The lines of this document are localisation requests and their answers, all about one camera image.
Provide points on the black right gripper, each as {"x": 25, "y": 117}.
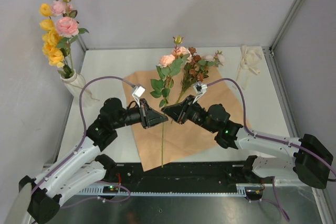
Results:
{"x": 180, "y": 112}

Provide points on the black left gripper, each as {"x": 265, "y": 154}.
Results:
{"x": 149, "y": 117}

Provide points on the green and peach wrapping paper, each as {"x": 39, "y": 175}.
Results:
{"x": 182, "y": 143}

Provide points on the brown rose stem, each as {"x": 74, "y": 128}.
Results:
{"x": 195, "y": 69}

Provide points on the peach rose stem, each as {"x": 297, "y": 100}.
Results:
{"x": 168, "y": 67}

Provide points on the pale pink blossom stem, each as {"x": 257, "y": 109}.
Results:
{"x": 215, "y": 60}

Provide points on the cream printed ribbon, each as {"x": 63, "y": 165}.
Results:
{"x": 248, "y": 64}

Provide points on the pink peony stem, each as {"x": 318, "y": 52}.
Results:
{"x": 69, "y": 28}

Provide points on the yellow rose stem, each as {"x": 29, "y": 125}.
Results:
{"x": 51, "y": 38}

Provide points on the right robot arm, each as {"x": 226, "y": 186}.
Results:
{"x": 305, "y": 159}

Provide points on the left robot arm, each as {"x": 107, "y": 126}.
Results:
{"x": 85, "y": 163}

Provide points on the white ribbed ceramic vase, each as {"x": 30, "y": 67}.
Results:
{"x": 74, "y": 84}

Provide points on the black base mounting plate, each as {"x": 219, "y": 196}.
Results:
{"x": 185, "y": 177}

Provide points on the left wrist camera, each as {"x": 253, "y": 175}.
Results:
{"x": 137, "y": 92}

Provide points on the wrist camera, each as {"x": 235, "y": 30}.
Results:
{"x": 200, "y": 89}
{"x": 137, "y": 92}

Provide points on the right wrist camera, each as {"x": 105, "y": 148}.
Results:
{"x": 200, "y": 89}

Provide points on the grey slotted cable duct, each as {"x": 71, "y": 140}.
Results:
{"x": 241, "y": 190}

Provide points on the right aluminium table rail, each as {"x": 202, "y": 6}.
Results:
{"x": 281, "y": 91}

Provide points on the left aluminium frame post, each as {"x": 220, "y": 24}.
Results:
{"x": 64, "y": 9}

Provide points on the aluminium frame post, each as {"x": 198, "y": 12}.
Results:
{"x": 64, "y": 9}
{"x": 291, "y": 14}

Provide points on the right aluminium frame post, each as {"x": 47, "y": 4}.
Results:
{"x": 291, "y": 14}

